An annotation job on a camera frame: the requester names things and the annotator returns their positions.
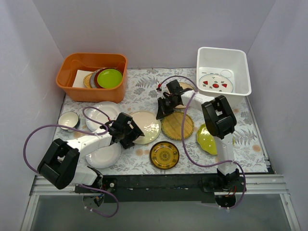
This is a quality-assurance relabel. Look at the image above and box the beige bird plate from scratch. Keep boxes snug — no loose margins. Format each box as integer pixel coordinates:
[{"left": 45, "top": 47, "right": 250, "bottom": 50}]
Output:
[{"left": 176, "top": 82, "right": 194, "bottom": 110}]

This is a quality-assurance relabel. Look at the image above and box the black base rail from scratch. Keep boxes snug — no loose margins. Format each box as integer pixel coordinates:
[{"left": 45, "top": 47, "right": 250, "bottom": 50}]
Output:
[{"left": 39, "top": 168, "right": 275, "bottom": 204}]

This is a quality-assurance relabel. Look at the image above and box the dark brown plate in bin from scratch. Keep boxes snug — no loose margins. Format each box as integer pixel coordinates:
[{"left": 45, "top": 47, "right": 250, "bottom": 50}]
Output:
[{"left": 93, "top": 68, "right": 106, "bottom": 89}]

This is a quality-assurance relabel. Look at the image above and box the lime green plate in bin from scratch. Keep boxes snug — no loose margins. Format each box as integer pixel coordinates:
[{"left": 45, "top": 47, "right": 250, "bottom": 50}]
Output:
[{"left": 96, "top": 68, "right": 123, "bottom": 89}]

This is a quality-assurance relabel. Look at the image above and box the white dark-rimmed bowl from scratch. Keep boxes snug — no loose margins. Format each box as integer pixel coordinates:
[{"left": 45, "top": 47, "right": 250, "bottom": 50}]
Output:
[{"left": 58, "top": 111, "right": 80, "bottom": 132}]

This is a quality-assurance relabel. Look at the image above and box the white plastic bin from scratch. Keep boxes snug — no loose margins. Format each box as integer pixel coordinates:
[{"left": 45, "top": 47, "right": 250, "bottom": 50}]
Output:
[{"left": 196, "top": 47, "right": 252, "bottom": 108}]

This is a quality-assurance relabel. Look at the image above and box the aluminium frame rail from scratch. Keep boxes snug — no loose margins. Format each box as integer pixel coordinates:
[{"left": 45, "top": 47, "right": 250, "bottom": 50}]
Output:
[{"left": 20, "top": 103, "right": 301, "bottom": 231}]

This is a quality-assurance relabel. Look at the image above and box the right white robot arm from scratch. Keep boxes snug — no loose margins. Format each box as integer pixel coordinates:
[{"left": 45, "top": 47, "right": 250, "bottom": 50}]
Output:
[{"left": 156, "top": 80, "right": 241, "bottom": 191}]

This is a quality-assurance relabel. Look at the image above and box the woven bamboo tray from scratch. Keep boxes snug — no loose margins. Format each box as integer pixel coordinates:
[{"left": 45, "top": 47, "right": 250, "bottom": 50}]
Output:
[{"left": 161, "top": 112, "right": 194, "bottom": 141}]

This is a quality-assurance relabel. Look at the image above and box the green polka dot plate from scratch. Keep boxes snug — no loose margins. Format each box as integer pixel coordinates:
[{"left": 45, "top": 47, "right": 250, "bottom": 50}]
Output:
[{"left": 196, "top": 124, "right": 218, "bottom": 155}]

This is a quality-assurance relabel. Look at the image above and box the white scalloped plate back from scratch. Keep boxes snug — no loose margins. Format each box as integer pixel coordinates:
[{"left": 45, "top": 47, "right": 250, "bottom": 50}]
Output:
[{"left": 86, "top": 102, "right": 122, "bottom": 124}]

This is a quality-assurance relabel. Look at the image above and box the white paper sheet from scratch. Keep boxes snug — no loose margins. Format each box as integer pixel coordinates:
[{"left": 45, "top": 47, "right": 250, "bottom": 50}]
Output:
[{"left": 72, "top": 70, "right": 92, "bottom": 88}]

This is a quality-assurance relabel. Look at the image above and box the yellow brown patterned plate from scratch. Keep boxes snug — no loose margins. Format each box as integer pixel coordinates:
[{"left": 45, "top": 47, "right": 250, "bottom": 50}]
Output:
[{"left": 149, "top": 141, "right": 180, "bottom": 170}]

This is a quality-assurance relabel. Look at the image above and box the white scalloped plate front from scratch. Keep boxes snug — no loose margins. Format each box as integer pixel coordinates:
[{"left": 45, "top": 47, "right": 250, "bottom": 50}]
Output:
[{"left": 86, "top": 143, "right": 122, "bottom": 169}]

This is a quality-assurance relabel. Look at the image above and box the watermelon pattern plate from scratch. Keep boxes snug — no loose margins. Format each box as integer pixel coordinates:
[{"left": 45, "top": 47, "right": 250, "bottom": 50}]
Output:
[{"left": 198, "top": 74, "right": 234, "bottom": 93}]

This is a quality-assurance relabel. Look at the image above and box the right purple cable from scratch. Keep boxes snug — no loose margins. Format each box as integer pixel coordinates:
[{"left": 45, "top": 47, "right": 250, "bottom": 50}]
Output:
[{"left": 156, "top": 75, "right": 247, "bottom": 209}]

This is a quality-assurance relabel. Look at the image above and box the orange plastic bin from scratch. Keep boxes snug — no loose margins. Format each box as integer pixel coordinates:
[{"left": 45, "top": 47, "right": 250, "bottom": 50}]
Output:
[{"left": 56, "top": 53, "right": 128, "bottom": 103}]

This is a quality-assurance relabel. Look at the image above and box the beige green leaf plate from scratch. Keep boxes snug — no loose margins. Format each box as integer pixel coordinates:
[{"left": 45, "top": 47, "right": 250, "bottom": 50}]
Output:
[{"left": 130, "top": 111, "right": 161, "bottom": 145}]

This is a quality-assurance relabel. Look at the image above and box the woven plate in bin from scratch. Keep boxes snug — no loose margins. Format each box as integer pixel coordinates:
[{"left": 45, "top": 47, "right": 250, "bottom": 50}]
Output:
[{"left": 83, "top": 72, "right": 93, "bottom": 89}]

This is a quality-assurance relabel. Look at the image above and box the floral patterned table mat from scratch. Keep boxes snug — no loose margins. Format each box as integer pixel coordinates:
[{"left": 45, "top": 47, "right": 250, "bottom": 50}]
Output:
[{"left": 47, "top": 67, "right": 269, "bottom": 175}]

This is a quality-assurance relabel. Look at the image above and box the grey plate in bin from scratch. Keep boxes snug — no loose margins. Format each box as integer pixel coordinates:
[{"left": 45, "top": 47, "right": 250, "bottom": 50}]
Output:
[{"left": 90, "top": 72, "right": 97, "bottom": 89}]

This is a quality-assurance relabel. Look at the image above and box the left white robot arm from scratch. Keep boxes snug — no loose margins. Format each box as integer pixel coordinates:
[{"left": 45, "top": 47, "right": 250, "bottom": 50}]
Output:
[{"left": 37, "top": 113, "right": 144, "bottom": 193}]

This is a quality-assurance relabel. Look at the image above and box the white scalloped plate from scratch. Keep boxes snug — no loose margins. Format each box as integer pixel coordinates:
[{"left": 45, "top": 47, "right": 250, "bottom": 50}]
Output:
[
  {"left": 86, "top": 102, "right": 122, "bottom": 124},
  {"left": 86, "top": 143, "right": 122, "bottom": 169}
]

